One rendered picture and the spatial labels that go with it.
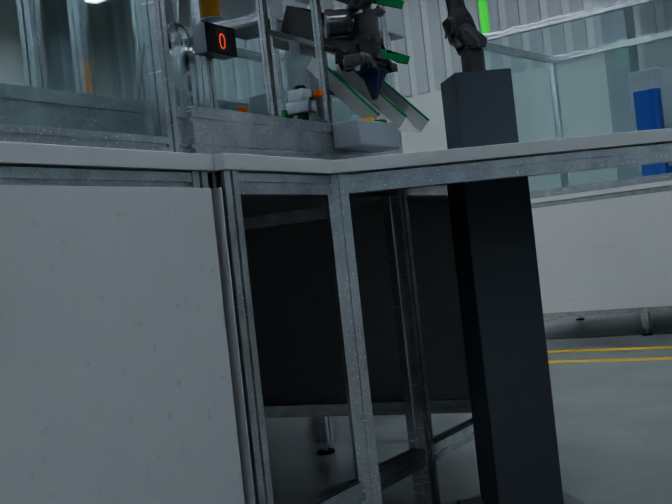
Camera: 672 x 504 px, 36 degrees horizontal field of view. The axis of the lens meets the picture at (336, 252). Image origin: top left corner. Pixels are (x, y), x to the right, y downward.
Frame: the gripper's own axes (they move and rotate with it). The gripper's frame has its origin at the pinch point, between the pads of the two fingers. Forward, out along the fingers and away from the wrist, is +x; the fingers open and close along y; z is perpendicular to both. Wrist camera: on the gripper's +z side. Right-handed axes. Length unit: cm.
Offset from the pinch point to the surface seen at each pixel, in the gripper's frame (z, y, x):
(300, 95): 20.0, 0.1, -0.9
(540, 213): 84, -416, 24
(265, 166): -3, 60, 22
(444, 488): 7, -34, 106
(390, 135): -3.8, 1.6, 12.8
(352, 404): -2, 33, 72
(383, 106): 13.6, -35.2, -0.1
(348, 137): -0.5, 17.3, 13.7
